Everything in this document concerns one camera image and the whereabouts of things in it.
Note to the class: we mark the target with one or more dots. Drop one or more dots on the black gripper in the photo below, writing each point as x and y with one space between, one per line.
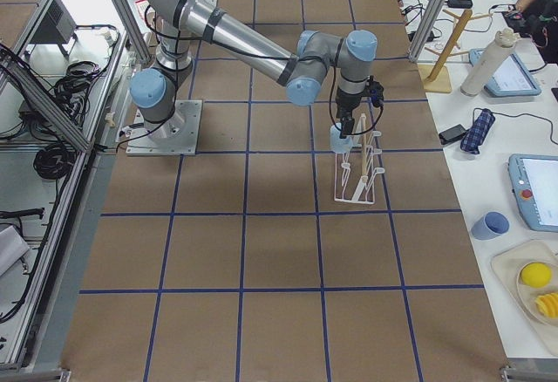
345 107

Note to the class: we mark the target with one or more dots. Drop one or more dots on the light blue plastic cup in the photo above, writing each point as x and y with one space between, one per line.
337 143

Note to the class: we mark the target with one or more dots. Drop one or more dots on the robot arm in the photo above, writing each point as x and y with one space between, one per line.
301 73

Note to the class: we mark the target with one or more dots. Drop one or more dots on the blue cup on side table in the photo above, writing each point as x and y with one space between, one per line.
490 226

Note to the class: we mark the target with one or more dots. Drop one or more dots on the wooden mug tree stand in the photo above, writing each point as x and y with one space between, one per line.
435 78

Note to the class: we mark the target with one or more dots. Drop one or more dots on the black small device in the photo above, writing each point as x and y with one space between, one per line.
452 134

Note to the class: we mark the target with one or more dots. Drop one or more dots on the blue plaid folded umbrella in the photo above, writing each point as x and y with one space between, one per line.
477 133

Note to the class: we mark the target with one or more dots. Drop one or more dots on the blue teach pendant far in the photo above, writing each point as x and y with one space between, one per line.
512 79

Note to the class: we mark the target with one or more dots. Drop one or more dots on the blue teach pendant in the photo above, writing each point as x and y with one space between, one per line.
534 182
512 79

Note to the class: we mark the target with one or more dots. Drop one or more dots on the blue teach pendant near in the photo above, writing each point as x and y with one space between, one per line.
534 182

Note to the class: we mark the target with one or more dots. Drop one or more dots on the person in black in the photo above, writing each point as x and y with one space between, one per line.
541 18

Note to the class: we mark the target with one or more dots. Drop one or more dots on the beige tray with fruit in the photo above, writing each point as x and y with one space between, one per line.
508 266

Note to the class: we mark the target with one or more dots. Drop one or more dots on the yellow toy lemon slices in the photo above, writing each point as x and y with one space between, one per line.
547 304

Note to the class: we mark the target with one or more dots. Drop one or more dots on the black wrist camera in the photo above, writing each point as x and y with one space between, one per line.
375 92

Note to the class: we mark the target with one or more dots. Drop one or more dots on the white wire cup rack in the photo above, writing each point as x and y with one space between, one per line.
355 172

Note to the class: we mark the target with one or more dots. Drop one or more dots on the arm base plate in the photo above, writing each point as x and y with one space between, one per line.
177 136

